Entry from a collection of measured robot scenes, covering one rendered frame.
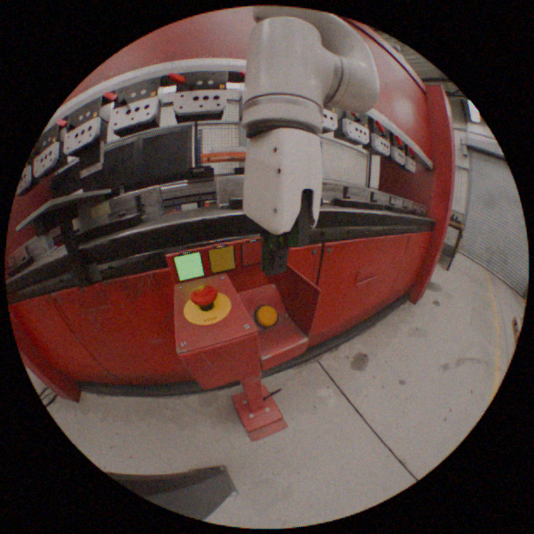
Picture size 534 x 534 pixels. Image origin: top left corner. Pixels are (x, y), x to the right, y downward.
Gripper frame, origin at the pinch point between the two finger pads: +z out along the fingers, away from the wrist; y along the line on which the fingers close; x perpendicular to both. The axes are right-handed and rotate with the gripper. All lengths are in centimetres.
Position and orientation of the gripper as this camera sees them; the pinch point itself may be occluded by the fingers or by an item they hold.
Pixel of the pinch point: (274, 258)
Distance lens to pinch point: 22.1
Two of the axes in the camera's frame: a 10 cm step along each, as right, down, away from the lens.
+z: -0.4, 8.4, 5.4
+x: 9.0, -2.1, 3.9
